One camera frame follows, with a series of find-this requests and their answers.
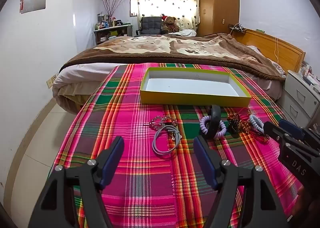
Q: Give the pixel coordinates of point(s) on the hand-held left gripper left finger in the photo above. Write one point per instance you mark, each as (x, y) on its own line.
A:
(112, 160)

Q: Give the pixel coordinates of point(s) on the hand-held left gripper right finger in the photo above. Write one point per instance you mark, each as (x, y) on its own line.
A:
(205, 160)

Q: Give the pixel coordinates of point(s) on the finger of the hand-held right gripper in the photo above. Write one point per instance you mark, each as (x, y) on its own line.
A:
(273, 131)
(290, 128)

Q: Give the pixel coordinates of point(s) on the black wristband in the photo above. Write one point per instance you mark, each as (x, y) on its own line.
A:
(215, 118)

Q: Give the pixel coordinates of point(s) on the yellow-green shallow cardboard box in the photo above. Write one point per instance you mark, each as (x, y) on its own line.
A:
(187, 85)

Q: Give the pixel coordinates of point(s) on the pink green plaid cloth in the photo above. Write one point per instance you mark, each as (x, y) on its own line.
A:
(140, 175)

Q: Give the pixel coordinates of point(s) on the grey nightstand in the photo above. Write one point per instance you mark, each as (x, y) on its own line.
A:
(297, 93)

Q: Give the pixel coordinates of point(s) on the wooden headboard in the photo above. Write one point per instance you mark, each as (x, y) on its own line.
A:
(287, 53)

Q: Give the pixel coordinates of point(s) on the bed with white sheet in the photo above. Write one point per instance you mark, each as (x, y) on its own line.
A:
(75, 80)

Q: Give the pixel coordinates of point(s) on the power strip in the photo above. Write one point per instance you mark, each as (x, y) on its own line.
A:
(236, 27)

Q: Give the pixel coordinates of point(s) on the brown fleece blanket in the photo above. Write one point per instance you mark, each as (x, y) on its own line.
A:
(175, 45)

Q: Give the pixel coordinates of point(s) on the small desk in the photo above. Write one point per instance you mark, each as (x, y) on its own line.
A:
(112, 31)

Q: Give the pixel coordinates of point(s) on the white pillow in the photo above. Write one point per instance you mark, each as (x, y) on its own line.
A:
(186, 33)

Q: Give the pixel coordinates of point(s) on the wooden wardrobe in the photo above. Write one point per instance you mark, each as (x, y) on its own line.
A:
(217, 5)

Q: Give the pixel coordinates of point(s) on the group of toiletry bottles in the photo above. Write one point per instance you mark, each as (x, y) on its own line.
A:
(105, 21)

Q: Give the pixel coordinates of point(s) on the brown teddy bear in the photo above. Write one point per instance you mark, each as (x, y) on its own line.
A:
(171, 24)

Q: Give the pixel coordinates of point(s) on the black office chair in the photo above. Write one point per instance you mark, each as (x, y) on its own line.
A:
(150, 24)

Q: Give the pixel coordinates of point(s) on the vase of dry branches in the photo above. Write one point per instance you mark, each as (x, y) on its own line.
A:
(110, 8)

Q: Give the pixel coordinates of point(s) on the wall socket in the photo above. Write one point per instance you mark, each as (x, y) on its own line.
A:
(51, 81)

